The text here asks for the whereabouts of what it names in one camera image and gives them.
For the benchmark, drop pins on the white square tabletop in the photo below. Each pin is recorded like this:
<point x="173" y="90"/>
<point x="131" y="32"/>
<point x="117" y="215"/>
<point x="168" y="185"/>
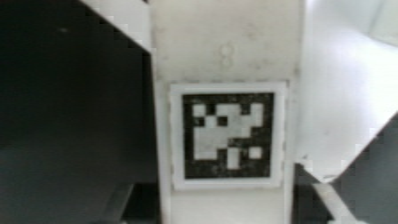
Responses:
<point x="277" y="93"/>

